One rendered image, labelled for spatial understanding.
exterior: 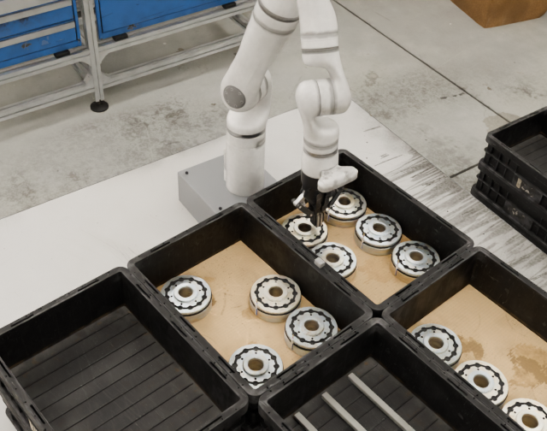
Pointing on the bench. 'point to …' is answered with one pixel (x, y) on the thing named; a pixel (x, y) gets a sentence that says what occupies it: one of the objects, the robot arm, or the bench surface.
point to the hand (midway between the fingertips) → (316, 218)
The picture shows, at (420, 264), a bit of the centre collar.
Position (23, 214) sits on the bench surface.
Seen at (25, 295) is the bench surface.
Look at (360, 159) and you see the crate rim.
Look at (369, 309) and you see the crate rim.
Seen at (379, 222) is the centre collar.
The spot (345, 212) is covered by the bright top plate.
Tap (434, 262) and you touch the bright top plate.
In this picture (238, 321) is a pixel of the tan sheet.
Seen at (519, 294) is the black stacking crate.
